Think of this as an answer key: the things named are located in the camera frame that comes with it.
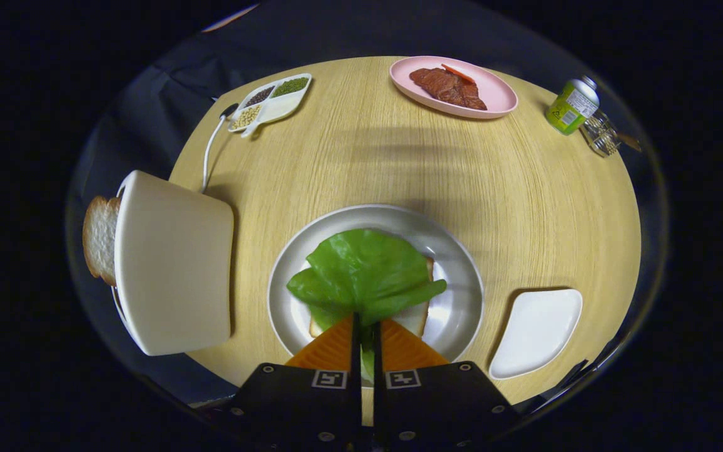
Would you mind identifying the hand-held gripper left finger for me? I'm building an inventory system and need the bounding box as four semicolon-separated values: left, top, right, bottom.
227;313;363;449

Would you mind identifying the round white plate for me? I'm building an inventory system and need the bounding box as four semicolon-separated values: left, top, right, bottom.
267;204;485;385

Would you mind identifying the green lettuce leaf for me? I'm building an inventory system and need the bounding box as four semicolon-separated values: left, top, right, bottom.
286;229;447;377

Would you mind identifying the white bread slice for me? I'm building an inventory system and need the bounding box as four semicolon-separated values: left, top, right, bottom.
309;256;435;338

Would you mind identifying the pile of green beans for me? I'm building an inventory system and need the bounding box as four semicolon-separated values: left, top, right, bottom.
272;77;309;97

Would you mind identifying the white divided dish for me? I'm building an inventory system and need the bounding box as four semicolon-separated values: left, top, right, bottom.
228;73;313;139

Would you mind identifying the white toaster cable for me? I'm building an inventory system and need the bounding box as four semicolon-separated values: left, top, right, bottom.
201;104;240;193

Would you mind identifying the pile of yellow beans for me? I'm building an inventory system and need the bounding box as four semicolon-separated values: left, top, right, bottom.
232;104;262;130

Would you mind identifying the pink plate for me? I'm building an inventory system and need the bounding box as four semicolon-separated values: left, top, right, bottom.
389;56;518;120

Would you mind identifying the metal wire rack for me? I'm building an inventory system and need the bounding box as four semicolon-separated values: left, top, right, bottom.
580;110;643;158

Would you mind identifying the red sausage slice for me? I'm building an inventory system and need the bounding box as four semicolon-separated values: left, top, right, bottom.
441;63;477;85

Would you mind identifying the brown meat slice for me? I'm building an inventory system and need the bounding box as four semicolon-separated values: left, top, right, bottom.
409;67;466;104
456;78;488;111

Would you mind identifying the green label bottle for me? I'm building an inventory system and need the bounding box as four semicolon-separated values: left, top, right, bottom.
545;75;601;136

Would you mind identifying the small white squarish dish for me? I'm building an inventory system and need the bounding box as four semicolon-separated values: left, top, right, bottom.
489;288;584;380

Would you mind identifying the toasted bread slice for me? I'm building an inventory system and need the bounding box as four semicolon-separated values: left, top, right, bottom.
82;195;121;287

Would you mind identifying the cream white toaster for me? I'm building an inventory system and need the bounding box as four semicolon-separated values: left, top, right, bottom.
112;169;235;357

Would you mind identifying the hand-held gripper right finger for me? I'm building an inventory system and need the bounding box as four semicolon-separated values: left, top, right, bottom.
372;318;520;449

